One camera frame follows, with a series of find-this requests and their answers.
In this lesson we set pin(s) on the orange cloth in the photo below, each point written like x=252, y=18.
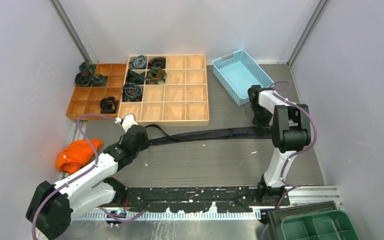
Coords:
x=77, y=155

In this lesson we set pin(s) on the dark orange wooden compartment tray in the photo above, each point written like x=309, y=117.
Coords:
x=86, y=100

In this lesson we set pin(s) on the dark brown rolled tie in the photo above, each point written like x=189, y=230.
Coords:
x=157, y=62

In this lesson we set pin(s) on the blue paisley rolled tie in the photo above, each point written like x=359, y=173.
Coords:
x=132, y=92

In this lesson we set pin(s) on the green patterned rolled tie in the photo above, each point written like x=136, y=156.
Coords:
x=156, y=76

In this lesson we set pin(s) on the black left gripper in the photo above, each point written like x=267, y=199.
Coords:
x=145, y=144

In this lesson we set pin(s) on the dark green rolled tie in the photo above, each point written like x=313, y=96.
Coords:
x=135, y=77

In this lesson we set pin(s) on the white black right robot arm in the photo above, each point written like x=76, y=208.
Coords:
x=291, y=133

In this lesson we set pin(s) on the light wooden compartment tray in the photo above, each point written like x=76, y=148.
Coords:
x=182, y=101

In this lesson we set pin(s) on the navy brown striped tie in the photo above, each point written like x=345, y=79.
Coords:
x=251, y=132

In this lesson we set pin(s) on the dark striped rolled tie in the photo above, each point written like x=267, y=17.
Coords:
x=83, y=79

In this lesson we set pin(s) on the grey blue rolled tie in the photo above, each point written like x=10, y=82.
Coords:
x=138, y=62

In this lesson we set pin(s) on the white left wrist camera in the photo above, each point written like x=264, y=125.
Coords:
x=127, y=122

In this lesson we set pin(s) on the black rolled tie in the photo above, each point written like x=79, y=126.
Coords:
x=108, y=105

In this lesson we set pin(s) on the green dotted rolled tie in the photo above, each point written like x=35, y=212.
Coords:
x=98, y=80

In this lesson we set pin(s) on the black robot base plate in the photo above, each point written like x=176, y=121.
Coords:
x=225, y=199

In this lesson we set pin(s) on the teal patterned rolled tie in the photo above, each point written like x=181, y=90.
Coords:
x=87, y=66

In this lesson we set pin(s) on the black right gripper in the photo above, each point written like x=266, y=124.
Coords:
x=264, y=124

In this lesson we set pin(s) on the light blue plastic basket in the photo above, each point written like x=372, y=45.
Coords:
x=237, y=72

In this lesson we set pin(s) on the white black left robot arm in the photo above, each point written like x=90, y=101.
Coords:
x=54, y=205

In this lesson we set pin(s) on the green plastic bin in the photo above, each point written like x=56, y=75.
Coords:
x=327, y=225

